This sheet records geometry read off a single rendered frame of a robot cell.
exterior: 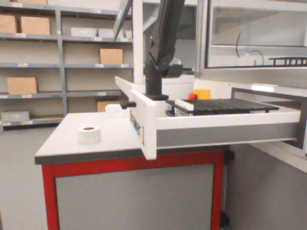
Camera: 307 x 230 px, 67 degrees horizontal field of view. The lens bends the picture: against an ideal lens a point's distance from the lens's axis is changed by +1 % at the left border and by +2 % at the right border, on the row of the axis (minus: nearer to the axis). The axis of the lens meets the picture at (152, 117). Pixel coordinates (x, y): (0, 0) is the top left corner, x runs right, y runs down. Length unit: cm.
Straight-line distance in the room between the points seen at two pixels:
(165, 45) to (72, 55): 407
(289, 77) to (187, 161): 37
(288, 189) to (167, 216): 38
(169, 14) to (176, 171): 47
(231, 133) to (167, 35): 33
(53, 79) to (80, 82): 48
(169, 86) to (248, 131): 93
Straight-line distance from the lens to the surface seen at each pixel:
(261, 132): 54
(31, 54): 475
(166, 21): 65
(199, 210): 86
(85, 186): 74
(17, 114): 442
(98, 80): 471
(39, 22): 434
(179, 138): 45
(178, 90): 141
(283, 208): 70
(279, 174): 68
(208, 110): 51
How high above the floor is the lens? 98
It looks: 12 degrees down
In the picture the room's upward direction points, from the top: straight up
